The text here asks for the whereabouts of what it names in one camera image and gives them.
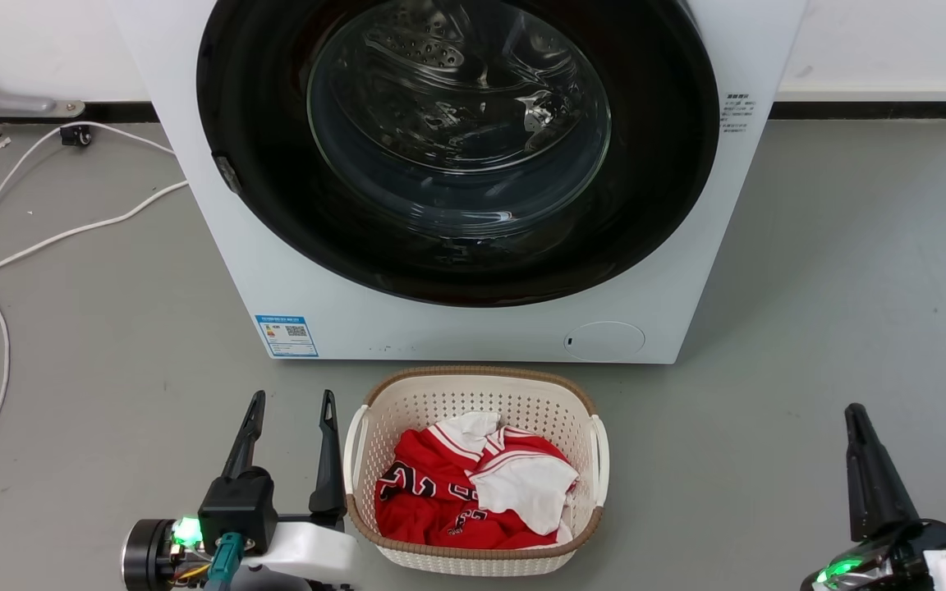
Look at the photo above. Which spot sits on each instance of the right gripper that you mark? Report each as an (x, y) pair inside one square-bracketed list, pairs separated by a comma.
[(892, 562)]

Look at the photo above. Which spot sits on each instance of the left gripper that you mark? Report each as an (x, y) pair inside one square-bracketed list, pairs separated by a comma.
[(300, 548)]

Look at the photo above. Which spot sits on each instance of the white front-load washing machine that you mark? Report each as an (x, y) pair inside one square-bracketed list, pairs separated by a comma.
[(473, 328)]

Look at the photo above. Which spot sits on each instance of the black round washer door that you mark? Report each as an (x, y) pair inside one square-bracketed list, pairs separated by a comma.
[(654, 205)]

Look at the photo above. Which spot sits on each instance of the blue energy label sticker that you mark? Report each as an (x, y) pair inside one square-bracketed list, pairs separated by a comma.
[(287, 336)]

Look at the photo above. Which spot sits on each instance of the cream plastic laundry basket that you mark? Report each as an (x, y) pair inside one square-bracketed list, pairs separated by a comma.
[(407, 402)]

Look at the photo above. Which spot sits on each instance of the red basketball jersey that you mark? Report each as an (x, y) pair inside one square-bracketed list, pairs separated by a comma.
[(428, 484)]

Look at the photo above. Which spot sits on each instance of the white cloth garment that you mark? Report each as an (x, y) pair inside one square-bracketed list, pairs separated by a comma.
[(526, 484)]

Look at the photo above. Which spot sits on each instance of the round white filter cover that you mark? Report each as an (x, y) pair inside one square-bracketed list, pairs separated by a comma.
[(604, 340)]

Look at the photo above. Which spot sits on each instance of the grey bent drain pipe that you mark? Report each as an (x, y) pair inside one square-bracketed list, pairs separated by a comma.
[(5, 102)]

